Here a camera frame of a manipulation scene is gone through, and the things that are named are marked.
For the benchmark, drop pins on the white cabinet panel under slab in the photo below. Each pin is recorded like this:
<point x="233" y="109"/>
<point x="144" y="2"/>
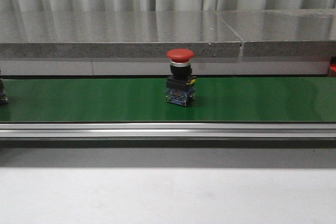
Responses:
<point x="161" y="66"/>

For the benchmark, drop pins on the green conveyor belt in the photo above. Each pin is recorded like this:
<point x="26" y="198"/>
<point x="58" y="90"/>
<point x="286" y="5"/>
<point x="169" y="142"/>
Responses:
<point x="241" y="99"/>

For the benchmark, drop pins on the grey speckled stone slab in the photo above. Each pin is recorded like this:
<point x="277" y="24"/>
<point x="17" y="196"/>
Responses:
<point x="75" y="34"/>

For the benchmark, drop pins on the red object at edge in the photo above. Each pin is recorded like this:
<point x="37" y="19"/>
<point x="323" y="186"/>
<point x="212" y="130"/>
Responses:
<point x="332" y="70"/>

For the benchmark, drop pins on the aluminium conveyor side rail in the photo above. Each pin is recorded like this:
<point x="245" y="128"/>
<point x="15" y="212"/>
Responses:
<point x="170" y="131"/>

